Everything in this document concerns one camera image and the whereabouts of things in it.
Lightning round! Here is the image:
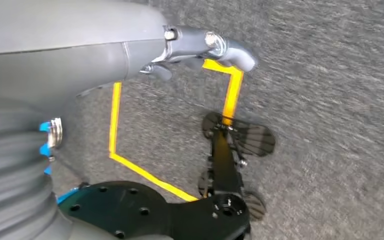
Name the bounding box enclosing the yellow floor tape square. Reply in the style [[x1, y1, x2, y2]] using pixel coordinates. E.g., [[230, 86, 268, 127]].
[[108, 58, 245, 203]]

